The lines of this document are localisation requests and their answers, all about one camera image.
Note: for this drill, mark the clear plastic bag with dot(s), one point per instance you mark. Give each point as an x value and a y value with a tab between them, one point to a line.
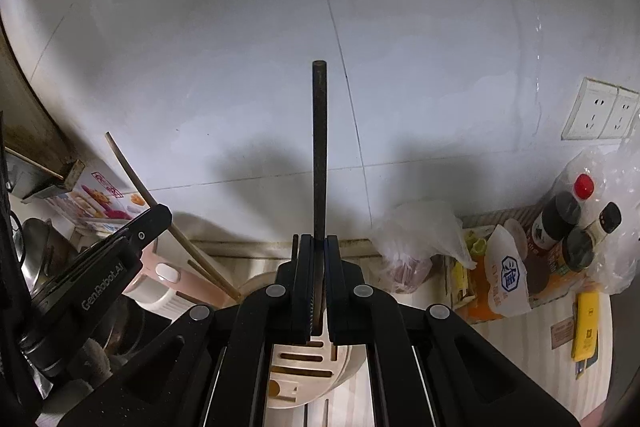
409	236

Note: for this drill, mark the striped cat print mat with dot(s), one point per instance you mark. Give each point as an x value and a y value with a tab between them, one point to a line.
526	340

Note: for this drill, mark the steel steamer pot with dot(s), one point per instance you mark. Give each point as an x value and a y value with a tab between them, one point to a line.
47	253

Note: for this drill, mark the dark chopstick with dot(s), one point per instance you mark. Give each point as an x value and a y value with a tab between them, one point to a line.
320	137

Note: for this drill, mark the clear plastic condiment tray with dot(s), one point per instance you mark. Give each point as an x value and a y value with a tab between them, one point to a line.
547	277

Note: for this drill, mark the beige utensil holder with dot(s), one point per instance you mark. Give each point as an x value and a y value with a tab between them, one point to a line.
315	371

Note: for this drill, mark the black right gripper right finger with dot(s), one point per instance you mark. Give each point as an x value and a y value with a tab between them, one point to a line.
428	367

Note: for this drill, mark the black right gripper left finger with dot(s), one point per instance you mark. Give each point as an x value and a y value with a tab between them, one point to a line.
211	366

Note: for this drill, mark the white wall socket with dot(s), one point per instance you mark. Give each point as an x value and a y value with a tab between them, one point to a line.
601	111

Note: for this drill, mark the black cap sauce bottle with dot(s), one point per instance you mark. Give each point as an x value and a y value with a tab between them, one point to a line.
579	247

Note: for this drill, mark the yellow utility knife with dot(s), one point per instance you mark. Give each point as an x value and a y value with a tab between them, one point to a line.
586	326

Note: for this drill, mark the white seasoning packet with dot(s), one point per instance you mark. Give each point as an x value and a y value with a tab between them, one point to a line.
506	275

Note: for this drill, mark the white pink electric kettle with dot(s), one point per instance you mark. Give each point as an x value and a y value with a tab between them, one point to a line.
168	284

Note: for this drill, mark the red cap sauce bottle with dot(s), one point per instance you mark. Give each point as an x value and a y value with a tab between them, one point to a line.
559	216

